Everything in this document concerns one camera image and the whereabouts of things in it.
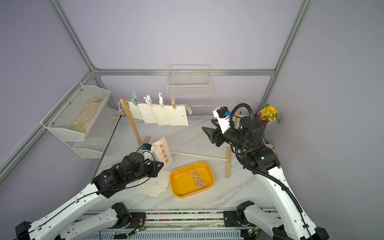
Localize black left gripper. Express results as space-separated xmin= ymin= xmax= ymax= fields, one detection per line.
xmin=126 ymin=161 xmax=164 ymax=186

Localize dark purple vase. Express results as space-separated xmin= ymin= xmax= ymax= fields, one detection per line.
xmin=259 ymin=119 xmax=269 ymax=130

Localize aluminium cage frame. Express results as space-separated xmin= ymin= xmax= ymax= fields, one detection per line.
xmin=1 ymin=1 xmax=313 ymax=188

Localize wooden clothesline rack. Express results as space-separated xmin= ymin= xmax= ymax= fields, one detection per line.
xmin=117 ymin=96 xmax=242 ymax=179

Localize white mesh shelf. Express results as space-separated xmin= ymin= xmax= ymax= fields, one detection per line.
xmin=41 ymin=81 xmax=110 ymax=142
xmin=72 ymin=108 xmax=120 ymax=159

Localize beige cloth in shelf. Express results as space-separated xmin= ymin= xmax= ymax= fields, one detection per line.
xmin=71 ymin=97 xmax=106 ymax=134

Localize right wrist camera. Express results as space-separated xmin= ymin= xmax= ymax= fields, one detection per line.
xmin=213 ymin=106 xmax=231 ymax=134

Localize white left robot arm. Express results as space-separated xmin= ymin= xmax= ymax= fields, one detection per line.
xmin=15 ymin=152 xmax=164 ymax=240

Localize white mesh lower shelf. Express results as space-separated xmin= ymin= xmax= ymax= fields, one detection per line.
xmin=72 ymin=108 xmax=120 ymax=159

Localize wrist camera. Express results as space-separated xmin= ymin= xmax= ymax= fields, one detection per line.
xmin=213 ymin=106 xmax=231 ymax=134
xmin=141 ymin=143 xmax=156 ymax=160

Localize white hooked clothespin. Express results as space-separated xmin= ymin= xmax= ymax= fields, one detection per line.
xmin=158 ymin=92 xmax=164 ymax=109

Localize pink lettered postcard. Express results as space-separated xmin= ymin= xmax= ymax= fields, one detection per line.
xmin=153 ymin=137 xmax=173 ymax=170

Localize yellow plastic tray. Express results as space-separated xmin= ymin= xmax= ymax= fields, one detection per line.
xmin=170 ymin=162 xmax=215 ymax=199

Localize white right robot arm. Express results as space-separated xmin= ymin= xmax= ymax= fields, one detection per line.
xmin=202 ymin=103 xmax=330 ymax=240

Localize pink wooden clothespin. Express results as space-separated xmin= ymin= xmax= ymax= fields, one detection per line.
xmin=171 ymin=97 xmax=177 ymax=109

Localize white plastic clothespin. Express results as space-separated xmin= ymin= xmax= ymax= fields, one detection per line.
xmin=144 ymin=95 xmax=153 ymax=108

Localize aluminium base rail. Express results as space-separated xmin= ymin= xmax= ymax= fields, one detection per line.
xmin=56 ymin=209 xmax=310 ymax=240

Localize white wire wall basket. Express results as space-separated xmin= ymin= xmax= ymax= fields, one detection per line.
xmin=166 ymin=65 xmax=211 ymax=97

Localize beige work gloves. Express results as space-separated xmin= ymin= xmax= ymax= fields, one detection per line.
xmin=265 ymin=144 xmax=275 ymax=150

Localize grey plastic clothespin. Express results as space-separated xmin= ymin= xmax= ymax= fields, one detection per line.
xmin=185 ymin=104 xmax=193 ymax=115

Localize white mesh upper shelf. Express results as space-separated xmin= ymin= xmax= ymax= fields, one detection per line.
xmin=41 ymin=81 xmax=110 ymax=142

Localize green plastic clothespin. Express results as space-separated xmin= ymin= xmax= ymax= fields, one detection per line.
xmin=131 ymin=90 xmax=138 ymax=106

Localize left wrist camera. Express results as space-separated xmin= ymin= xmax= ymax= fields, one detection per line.
xmin=141 ymin=143 xmax=156 ymax=160

